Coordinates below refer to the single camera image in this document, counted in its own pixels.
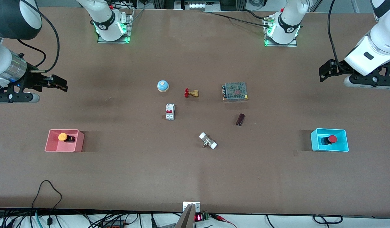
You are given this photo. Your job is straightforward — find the grey camera mount bar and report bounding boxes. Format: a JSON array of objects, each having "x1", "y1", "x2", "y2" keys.
[{"x1": 175, "y1": 204, "x2": 195, "y2": 228}]

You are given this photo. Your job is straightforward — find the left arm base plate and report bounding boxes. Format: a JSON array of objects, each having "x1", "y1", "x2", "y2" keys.
[{"x1": 263, "y1": 16, "x2": 298, "y2": 48}]

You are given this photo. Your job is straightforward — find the black coiled cable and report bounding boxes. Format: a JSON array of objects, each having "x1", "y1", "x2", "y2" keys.
[{"x1": 313, "y1": 215, "x2": 343, "y2": 225}]

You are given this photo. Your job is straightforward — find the black base cable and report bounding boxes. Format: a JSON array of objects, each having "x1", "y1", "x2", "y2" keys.
[{"x1": 205, "y1": 9, "x2": 271, "y2": 28}]

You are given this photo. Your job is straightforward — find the red clip lead wires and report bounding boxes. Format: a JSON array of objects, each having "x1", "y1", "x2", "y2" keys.
[{"x1": 211, "y1": 214, "x2": 237, "y2": 228}]

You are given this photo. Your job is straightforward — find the red push button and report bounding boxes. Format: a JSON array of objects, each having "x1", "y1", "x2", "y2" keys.
[{"x1": 320, "y1": 135, "x2": 338, "y2": 146}]

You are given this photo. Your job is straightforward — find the metal mesh power supply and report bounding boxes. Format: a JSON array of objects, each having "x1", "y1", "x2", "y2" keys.
[{"x1": 222, "y1": 82, "x2": 249, "y2": 102}]

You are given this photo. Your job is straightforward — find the black cable bundle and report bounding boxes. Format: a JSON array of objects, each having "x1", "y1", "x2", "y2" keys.
[{"x1": 0, "y1": 209, "x2": 183, "y2": 228}]

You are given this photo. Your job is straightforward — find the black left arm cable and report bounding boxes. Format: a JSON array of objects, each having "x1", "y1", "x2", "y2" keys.
[{"x1": 328, "y1": 0, "x2": 353, "y2": 73}]

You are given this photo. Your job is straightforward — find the pink plastic box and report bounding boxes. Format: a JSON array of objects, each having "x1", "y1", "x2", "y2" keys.
[{"x1": 45, "y1": 129, "x2": 85, "y2": 153}]

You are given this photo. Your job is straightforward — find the metal fitting white caps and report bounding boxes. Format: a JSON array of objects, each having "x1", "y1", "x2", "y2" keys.
[{"x1": 199, "y1": 132, "x2": 218, "y2": 150}]

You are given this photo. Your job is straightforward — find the cyan plastic box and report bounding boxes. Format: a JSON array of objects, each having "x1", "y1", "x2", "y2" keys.
[{"x1": 311, "y1": 128, "x2": 349, "y2": 152}]

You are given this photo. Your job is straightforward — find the black power strip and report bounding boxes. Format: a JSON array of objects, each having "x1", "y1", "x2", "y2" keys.
[{"x1": 102, "y1": 219, "x2": 127, "y2": 228}]

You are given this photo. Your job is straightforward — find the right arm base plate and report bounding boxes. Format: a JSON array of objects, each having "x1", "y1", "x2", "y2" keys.
[{"x1": 97, "y1": 9, "x2": 132, "y2": 44}]

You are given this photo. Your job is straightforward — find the black looped table cable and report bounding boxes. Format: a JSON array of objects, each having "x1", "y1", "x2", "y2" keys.
[{"x1": 31, "y1": 180, "x2": 63, "y2": 228}]

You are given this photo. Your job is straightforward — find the yellow push button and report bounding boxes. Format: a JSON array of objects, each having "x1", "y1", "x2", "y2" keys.
[{"x1": 58, "y1": 133, "x2": 76, "y2": 143}]

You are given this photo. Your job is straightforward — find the white metal mounting bracket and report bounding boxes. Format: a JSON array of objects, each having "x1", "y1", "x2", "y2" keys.
[{"x1": 183, "y1": 201, "x2": 201, "y2": 213}]

